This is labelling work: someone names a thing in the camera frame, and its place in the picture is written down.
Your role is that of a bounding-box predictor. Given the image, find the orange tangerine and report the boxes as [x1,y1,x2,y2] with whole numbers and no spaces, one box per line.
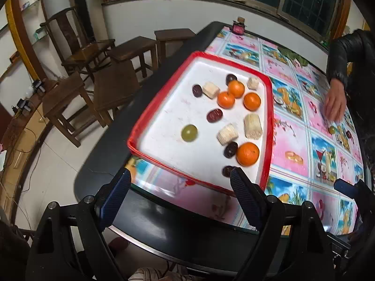
[236,142,259,167]
[243,92,261,112]
[217,91,235,109]
[228,80,245,99]

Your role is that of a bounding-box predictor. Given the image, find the green grape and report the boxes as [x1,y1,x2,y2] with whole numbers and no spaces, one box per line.
[328,126,336,134]
[181,124,198,142]

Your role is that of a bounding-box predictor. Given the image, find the bystander hand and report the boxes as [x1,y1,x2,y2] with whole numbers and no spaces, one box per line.
[323,79,346,123]

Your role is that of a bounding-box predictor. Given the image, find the colourful fruit print tablecloth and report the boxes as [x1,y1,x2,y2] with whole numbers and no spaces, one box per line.
[128,27,364,235]

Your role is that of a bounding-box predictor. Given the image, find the beige sugarcane chunk front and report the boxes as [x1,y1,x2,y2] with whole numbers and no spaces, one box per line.
[244,113,263,140]

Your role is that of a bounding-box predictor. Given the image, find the red rimmed white tray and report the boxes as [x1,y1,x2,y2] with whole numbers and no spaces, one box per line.
[127,52,273,195]

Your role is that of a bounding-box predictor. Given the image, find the wooden stool front left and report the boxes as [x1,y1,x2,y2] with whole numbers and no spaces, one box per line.
[41,71,107,148]

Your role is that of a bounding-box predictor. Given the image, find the wooden stool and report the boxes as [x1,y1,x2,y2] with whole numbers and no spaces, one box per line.
[94,60,140,126]
[154,28,196,64]
[107,36,158,78]
[41,71,107,148]

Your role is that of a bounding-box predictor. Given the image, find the wooden stool near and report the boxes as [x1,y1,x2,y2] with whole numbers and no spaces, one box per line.
[94,60,140,126]

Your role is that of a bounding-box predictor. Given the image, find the person in black jacket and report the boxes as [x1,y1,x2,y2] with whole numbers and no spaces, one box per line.
[325,29,375,141]

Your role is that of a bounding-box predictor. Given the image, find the beige sugarcane chunk in tray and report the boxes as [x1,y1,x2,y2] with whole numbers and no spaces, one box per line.
[247,77,259,90]

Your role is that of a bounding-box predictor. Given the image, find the green leaves on table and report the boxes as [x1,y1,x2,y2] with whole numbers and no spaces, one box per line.
[278,46,309,67]

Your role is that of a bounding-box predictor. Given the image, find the beige sugarcane chunk small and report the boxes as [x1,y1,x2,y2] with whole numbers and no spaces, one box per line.
[202,82,220,99]

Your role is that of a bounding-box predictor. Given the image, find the dark red date in tray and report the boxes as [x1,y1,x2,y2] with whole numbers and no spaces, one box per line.
[192,84,203,98]

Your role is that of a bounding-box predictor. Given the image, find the dark plum in tray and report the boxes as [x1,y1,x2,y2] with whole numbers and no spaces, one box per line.
[226,74,238,86]

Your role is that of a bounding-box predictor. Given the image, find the dark wooden armchair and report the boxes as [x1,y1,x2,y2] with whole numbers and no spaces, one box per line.
[40,6,115,81]

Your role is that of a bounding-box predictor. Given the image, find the wooden stool middle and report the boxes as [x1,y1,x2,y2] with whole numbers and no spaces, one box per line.
[107,36,158,78]

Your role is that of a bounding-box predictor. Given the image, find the wooden stool far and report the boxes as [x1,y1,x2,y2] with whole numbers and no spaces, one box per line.
[154,28,196,64]

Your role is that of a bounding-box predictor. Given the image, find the pink perfume bottle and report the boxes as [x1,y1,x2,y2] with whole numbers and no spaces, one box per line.
[231,17,245,36]

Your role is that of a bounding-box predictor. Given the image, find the yellow framed shelf unit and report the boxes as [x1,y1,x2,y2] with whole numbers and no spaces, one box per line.
[1,0,47,81]

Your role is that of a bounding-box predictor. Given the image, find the silver tower air conditioner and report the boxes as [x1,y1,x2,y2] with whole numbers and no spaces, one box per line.
[71,0,96,42]

